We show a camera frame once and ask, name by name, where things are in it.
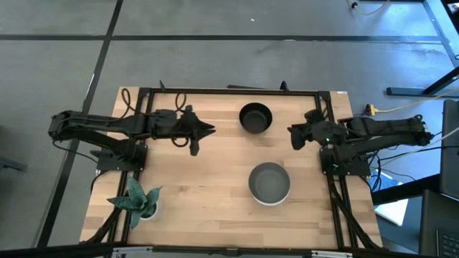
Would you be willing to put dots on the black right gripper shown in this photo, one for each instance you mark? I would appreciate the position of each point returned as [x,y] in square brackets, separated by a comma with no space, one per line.
[324,132]

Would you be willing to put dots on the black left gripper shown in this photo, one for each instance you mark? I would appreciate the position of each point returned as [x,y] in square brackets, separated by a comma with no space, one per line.
[168,123]

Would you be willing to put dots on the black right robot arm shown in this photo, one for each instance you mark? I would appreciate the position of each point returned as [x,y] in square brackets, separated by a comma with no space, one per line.
[387,129]

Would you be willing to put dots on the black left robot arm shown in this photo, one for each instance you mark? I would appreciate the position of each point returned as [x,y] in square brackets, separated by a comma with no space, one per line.
[89,123]

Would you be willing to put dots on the black bowl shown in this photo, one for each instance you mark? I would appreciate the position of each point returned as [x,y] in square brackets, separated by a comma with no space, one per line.
[255,122]

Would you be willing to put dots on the white and grey two-tone bowl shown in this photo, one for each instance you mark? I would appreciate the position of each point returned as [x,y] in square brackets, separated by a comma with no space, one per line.
[269,204]

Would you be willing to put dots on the white plant pot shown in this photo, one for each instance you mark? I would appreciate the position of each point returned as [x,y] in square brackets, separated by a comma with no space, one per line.
[156,212]

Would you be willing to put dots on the blue flat object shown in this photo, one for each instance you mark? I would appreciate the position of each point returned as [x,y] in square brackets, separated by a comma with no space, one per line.
[383,181]

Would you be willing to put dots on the green snake plant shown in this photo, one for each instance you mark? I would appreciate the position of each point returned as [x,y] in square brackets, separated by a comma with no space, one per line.
[138,200]

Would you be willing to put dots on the white paper sheet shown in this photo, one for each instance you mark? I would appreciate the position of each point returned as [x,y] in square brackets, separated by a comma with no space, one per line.
[392,212]

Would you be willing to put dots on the black desk with T-foot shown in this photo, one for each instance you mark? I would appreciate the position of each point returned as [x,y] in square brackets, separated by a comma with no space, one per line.
[412,92]

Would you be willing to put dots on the black desk top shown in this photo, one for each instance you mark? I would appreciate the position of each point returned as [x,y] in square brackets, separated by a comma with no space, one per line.
[451,150]

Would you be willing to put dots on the black workstation desk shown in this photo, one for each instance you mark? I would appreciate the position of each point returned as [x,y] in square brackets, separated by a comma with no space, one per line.
[437,215]

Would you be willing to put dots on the black keyboard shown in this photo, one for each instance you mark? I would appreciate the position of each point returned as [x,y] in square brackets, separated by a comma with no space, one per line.
[448,244]

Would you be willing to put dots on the grey floor foot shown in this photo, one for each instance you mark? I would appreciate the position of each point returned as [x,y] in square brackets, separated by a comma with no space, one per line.
[12,165]

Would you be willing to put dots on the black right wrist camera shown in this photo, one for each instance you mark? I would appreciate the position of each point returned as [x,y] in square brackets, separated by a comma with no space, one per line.
[313,115]

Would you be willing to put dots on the black frame bracket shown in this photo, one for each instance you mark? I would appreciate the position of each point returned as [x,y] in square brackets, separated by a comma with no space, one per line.
[284,86]
[162,86]

